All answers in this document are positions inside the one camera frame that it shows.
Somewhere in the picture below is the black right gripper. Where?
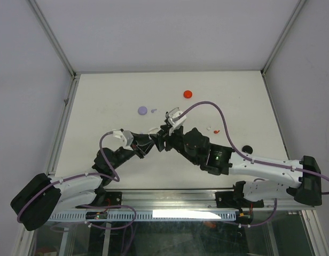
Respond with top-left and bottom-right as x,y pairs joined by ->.
150,123 -> 200,166

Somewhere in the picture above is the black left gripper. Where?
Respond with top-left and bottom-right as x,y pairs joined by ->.
110,132 -> 154,170

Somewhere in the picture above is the white earbud charging case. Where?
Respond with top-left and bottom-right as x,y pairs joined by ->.
148,127 -> 160,134

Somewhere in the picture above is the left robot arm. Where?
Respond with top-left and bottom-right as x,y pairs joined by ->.
10,129 -> 156,231

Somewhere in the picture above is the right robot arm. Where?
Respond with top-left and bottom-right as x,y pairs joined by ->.
149,126 -> 322,206

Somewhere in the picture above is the purple earbud charging case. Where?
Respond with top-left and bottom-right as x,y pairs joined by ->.
138,106 -> 148,116

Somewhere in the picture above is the orange earbud charging case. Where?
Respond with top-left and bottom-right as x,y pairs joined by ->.
183,90 -> 193,99

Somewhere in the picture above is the black earbud charging case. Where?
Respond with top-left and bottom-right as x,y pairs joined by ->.
241,145 -> 253,154

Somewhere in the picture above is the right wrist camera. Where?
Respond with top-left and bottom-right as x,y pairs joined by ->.
165,107 -> 186,135

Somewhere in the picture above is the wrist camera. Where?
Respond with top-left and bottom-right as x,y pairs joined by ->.
112,130 -> 134,150
165,107 -> 186,135

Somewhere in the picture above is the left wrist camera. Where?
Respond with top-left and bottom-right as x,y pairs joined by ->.
112,130 -> 134,150

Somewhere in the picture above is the aluminium mounting rail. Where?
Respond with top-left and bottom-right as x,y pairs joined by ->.
104,189 -> 296,211

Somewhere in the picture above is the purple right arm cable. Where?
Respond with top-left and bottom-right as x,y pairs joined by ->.
177,101 -> 329,194

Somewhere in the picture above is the white slotted cable duct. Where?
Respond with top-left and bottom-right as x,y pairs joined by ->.
49,210 -> 237,222

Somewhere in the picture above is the aluminium enclosure frame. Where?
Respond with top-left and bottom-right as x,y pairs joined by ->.
9,0 -> 329,256

